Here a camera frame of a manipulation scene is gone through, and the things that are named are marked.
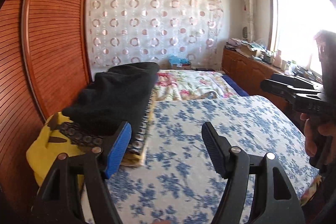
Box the wooden framed window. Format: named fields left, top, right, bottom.
left=268, top=0, right=336, bottom=77

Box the sheer circle-pattern curtain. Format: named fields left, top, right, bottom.
left=87, top=0, right=223, bottom=69

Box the navy medallion patterned cloth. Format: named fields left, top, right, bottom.
left=58, top=90, right=155, bottom=155

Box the dark blue bed cover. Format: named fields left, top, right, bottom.
left=222, top=74, right=250, bottom=97

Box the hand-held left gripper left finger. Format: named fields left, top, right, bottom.
left=30, top=121, right=132, bottom=224

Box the pink bottle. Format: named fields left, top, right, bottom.
left=274, top=50, right=283, bottom=67

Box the pile of papers and boxes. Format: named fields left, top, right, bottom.
left=226, top=38, right=268, bottom=59

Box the black printed t-shirt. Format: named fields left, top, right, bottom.
left=62, top=62, right=159, bottom=136

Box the blue floral bed sheet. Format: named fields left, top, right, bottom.
left=81, top=95, right=319, bottom=224

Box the mustard patterned cloth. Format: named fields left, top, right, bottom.
left=123, top=98, right=156, bottom=168

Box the wooden low cabinet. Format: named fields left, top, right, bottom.
left=222, top=48, right=323, bottom=111

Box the white tied window curtain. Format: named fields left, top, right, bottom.
left=240, top=0, right=256, bottom=42

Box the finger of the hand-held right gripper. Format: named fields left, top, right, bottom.
left=270, top=73, right=324, bottom=90
left=260, top=79, right=326, bottom=104

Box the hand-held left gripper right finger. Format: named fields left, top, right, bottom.
left=201, top=122, right=306, bottom=224

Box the pink floral quilt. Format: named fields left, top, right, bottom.
left=152, top=69, right=239, bottom=102

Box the person's right hand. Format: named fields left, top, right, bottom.
left=301, top=112, right=336, bottom=159

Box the yellow garment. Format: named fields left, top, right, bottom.
left=26, top=112, right=87, bottom=188

